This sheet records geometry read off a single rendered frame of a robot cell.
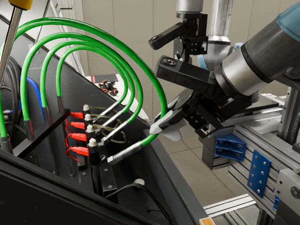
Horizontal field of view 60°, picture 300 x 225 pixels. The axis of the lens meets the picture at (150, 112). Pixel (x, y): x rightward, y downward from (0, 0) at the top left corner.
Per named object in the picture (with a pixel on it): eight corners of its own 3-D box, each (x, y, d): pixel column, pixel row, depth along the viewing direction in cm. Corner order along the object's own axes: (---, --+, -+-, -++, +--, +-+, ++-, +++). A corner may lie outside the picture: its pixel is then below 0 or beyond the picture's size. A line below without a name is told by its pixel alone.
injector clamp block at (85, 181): (119, 228, 77) (117, 187, 71) (85, 236, 74) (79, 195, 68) (104, 163, 107) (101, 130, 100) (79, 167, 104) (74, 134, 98)
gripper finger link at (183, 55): (188, 73, 77) (190, 43, 73) (183, 73, 77) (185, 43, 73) (182, 69, 81) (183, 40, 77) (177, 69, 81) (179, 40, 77)
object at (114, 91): (122, 97, 133) (122, 86, 131) (102, 99, 131) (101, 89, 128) (115, 83, 153) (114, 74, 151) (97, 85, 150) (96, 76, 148)
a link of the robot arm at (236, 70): (239, 57, 38) (241, 36, 44) (215, 75, 41) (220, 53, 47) (272, 91, 40) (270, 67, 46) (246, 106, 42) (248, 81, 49)
